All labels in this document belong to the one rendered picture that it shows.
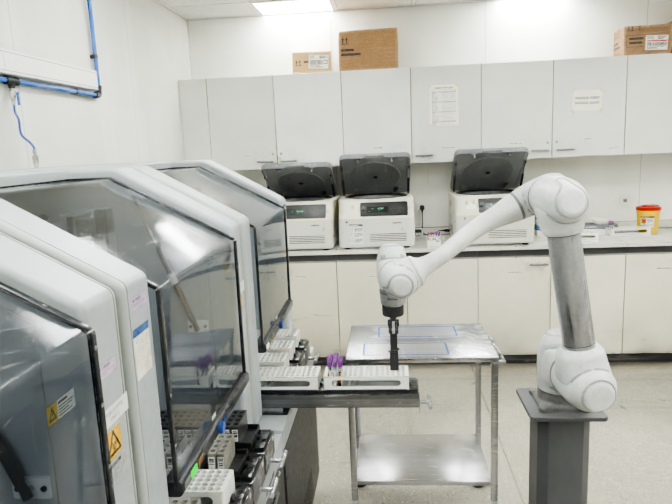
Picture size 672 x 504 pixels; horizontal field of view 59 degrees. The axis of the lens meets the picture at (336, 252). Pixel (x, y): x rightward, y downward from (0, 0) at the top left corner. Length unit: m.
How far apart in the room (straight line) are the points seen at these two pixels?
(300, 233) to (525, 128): 1.82
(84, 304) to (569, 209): 1.38
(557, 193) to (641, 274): 2.92
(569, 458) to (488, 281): 2.29
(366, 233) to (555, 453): 2.45
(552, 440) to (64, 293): 1.80
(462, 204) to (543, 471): 2.44
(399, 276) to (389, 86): 2.93
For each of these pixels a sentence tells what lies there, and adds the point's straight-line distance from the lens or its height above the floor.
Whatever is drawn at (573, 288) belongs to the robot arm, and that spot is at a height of 1.19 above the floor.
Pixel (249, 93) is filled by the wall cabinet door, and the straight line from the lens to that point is 4.73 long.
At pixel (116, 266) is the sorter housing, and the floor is 1.46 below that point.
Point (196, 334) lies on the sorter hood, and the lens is 1.42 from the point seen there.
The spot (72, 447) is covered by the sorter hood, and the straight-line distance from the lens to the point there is 0.95.
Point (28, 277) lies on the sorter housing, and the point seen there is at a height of 1.48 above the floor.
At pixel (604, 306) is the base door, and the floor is 0.44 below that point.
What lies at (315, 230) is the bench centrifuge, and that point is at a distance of 4.38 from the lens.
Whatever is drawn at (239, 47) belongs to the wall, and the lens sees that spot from 5.13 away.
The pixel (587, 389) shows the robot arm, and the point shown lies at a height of 0.88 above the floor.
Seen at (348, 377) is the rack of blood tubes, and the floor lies 0.86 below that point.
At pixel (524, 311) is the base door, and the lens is 4.58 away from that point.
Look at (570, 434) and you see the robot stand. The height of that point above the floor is 0.62.
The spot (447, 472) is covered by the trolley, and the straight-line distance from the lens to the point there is 2.73.
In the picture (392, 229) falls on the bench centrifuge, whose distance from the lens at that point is 4.36.
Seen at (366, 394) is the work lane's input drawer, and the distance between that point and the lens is 2.13.
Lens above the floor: 1.66
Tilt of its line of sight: 10 degrees down
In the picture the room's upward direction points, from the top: 2 degrees counter-clockwise
